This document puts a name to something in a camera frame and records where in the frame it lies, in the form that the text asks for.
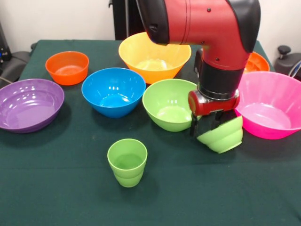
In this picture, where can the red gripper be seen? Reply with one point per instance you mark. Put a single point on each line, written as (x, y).
(216, 107)

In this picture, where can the small green bowl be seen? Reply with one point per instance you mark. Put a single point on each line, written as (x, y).
(223, 141)

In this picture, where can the large green bowl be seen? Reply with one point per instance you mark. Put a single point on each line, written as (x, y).
(167, 113)

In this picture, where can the stack of green cups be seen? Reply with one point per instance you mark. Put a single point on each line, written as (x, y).
(128, 174)

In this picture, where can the wide purple bowl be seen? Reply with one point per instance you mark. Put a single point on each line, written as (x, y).
(28, 110)

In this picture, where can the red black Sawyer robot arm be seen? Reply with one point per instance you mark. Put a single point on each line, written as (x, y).
(211, 30)

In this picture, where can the large pink bowl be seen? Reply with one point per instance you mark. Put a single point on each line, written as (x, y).
(270, 113)

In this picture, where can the large yellow-orange bowl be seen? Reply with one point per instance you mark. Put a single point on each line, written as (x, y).
(152, 73)

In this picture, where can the wide red-orange bowl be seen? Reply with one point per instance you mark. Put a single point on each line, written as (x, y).
(257, 64)

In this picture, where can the blue bowl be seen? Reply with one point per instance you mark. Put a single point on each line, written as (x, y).
(113, 106)

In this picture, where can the grey chair with black knob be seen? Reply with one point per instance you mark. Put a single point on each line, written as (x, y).
(288, 62)

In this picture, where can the small orange bowl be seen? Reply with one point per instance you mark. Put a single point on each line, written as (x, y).
(67, 76)

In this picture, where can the dark green tablecloth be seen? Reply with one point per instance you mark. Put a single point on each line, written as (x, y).
(70, 200)

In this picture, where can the black equipment box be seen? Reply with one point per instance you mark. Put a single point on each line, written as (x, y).
(4, 44)

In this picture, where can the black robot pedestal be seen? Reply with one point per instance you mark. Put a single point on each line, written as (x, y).
(127, 16)

